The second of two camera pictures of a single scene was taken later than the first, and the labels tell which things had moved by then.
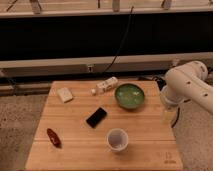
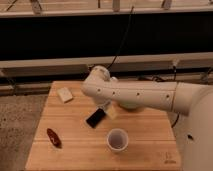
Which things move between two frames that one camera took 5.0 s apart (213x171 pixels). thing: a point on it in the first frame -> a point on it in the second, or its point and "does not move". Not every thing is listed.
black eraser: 96,117 does not move
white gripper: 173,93 -> 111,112
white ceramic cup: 117,139 does not move
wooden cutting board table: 103,125 does not move
